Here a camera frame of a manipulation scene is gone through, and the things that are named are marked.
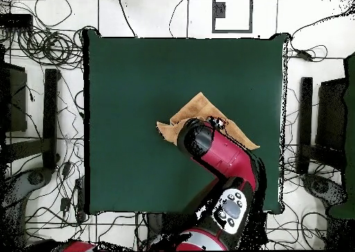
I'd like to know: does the tan terry towel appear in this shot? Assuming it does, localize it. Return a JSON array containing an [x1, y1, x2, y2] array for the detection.
[[155, 92, 261, 151]]

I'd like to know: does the black flat box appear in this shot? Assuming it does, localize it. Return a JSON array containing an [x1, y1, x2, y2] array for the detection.
[[0, 13, 33, 28]]

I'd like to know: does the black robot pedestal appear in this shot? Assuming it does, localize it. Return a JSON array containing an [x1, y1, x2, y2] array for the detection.
[[146, 212, 192, 242]]

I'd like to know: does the dark square box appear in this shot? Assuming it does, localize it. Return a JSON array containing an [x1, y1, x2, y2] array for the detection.
[[315, 78, 348, 153], [0, 62, 28, 133]]

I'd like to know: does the grey leg with round knob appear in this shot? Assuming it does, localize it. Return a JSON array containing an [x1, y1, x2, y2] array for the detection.
[[301, 174, 347, 208], [0, 167, 53, 217]]

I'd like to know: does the long black power adapter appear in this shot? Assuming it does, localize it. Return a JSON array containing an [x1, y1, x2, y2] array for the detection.
[[294, 49, 315, 62]]

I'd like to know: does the dark green table cloth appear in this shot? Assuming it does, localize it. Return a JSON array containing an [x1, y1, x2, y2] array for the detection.
[[83, 29, 288, 216]]

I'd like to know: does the coiled black cable bundle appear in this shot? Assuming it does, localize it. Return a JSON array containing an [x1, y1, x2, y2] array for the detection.
[[16, 25, 84, 69]]

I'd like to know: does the black stand base bar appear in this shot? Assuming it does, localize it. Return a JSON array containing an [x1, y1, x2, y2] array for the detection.
[[295, 76, 346, 176], [5, 68, 61, 171]]

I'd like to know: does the black power strip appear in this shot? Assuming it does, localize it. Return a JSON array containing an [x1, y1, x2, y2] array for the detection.
[[73, 176, 86, 223]]

